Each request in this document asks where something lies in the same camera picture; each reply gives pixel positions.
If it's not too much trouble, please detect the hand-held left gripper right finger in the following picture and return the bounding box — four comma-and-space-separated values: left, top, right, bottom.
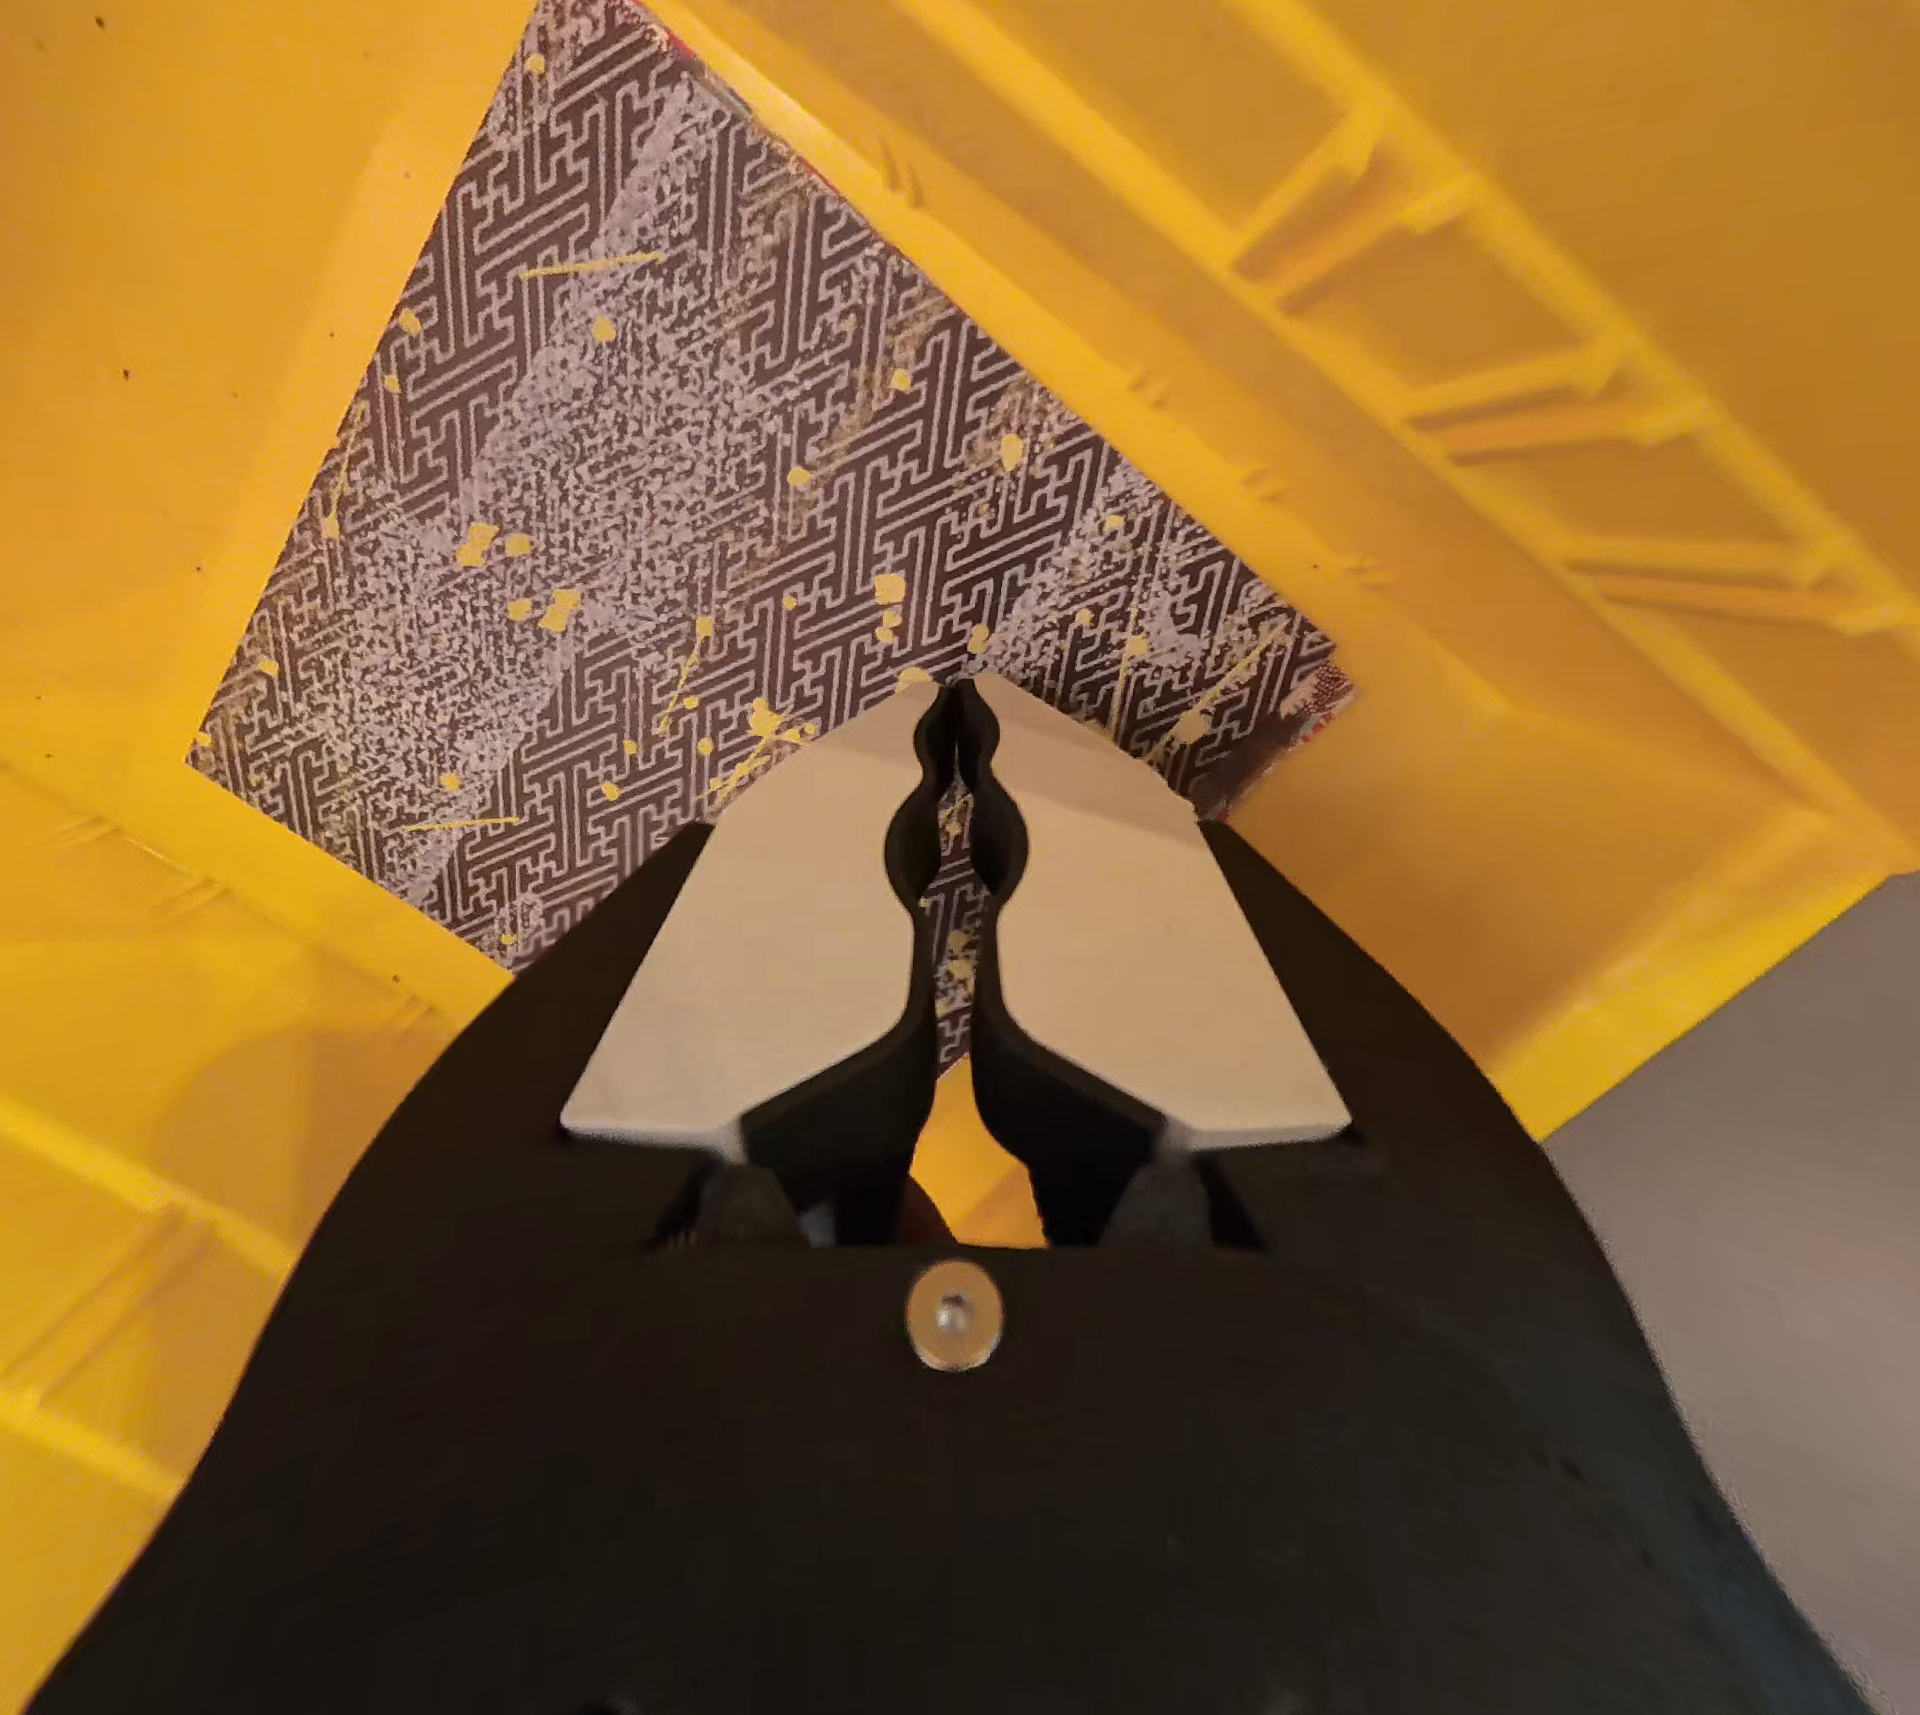
954, 674, 1356, 1249

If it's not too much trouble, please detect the large yellow plastic bin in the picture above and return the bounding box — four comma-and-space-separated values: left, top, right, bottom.
0, 0, 1920, 1715

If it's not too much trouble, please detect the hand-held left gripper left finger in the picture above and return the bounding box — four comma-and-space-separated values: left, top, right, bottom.
557, 678, 961, 1249

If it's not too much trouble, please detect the maze pattern gold splatter paper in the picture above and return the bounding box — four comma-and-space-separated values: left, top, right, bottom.
186, 0, 1351, 1076

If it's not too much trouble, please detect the dark red patterned paper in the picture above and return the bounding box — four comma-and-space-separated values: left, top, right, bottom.
1213, 658, 1362, 826

